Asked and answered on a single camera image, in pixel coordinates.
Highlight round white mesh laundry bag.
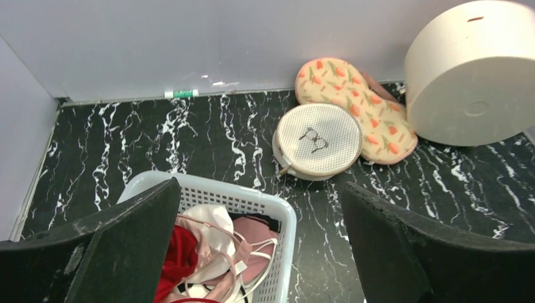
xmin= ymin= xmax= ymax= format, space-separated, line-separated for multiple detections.
xmin=272 ymin=103 xmax=363 ymax=181

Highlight green white tape piece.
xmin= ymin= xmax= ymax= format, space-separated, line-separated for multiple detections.
xmin=164 ymin=89 xmax=199 ymax=100

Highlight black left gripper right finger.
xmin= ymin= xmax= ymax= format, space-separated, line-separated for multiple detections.
xmin=341 ymin=182 xmax=534 ymax=302

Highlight white plastic laundry basket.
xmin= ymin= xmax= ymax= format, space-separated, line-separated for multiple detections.
xmin=118 ymin=171 xmax=297 ymax=302

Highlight red garment in basket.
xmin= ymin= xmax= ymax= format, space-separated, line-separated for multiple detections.
xmin=154 ymin=225 xmax=198 ymax=302

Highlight large cream cylinder drum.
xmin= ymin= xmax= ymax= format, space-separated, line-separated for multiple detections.
xmin=404 ymin=1 xmax=534 ymax=146

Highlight pink floral mesh laundry bag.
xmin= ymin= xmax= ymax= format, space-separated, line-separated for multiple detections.
xmin=295 ymin=57 xmax=418 ymax=165

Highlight pink and white bras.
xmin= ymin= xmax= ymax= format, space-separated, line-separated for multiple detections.
xmin=160 ymin=204 xmax=279 ymax=302

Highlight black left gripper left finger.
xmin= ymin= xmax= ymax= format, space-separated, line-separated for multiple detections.
xmin=1 ymin=178 xmax=180 ymax=302

